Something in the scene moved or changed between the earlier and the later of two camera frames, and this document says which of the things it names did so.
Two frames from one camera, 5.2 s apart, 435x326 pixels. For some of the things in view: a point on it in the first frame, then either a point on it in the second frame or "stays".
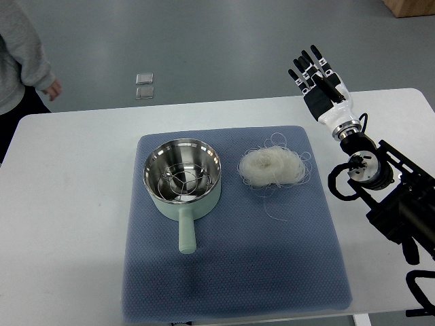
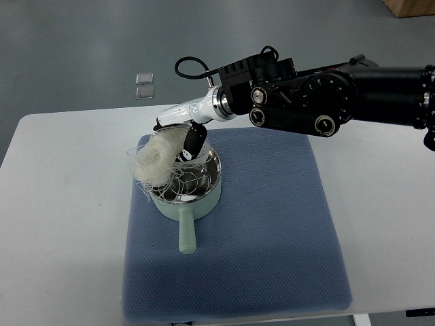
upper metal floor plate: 142,79 stays
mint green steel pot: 183,178 stays
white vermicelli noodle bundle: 274,165 → 155,164
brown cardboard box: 406,8 stays
